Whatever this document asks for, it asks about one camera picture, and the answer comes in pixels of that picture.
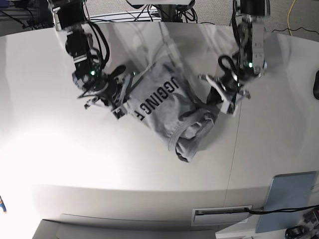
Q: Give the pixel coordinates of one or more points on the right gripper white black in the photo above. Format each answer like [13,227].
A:
[112,93]

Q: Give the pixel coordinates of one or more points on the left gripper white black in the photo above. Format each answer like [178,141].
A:
[226,92]

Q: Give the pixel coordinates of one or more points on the grey T-shirt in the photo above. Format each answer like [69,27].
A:
[163,101]

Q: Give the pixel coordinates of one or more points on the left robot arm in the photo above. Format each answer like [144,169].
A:
[245,65]

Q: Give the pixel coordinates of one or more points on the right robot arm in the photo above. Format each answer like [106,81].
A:
[90,51]

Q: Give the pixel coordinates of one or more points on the black object right edge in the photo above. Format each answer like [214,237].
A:
[316,86]

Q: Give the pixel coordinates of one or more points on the blue grey tablet pad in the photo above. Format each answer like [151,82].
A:
[286,191]

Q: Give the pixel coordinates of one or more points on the black device bottom right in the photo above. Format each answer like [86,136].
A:
[296,232]

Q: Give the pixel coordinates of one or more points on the colourful tool at edge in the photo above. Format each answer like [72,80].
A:
[2,205]

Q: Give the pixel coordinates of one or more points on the central camera mount stand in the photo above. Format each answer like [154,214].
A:
[169,10]

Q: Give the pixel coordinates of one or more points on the white cable slot tray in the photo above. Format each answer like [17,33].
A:
[219,216]

